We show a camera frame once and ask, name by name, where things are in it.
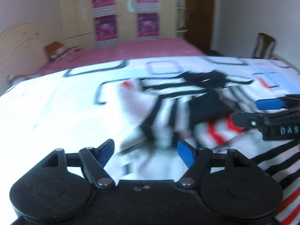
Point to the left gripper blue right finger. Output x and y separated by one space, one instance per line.
186 152

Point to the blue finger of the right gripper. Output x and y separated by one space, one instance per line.
247 120
270 104

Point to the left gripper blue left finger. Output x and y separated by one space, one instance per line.
104 152

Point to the striped knit child sweater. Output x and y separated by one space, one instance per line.
199 108

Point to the patterned white bed sheet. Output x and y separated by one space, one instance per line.
51 126

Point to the dark wooden chair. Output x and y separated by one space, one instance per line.
265 45

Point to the pink bed sheet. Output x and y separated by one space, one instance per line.
165 47

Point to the cream corner shelf unit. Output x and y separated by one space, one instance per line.
180 19

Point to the white patterned pillow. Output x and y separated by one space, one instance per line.
12 79

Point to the lower left purple poster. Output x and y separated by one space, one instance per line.
105 27

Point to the cream rounded headboard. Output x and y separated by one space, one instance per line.
22 51

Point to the dark brown wooden door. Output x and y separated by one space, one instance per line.
199 23

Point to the lower right purple poster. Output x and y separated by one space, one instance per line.
148 25

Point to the cream wardrobe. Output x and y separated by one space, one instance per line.
78 24

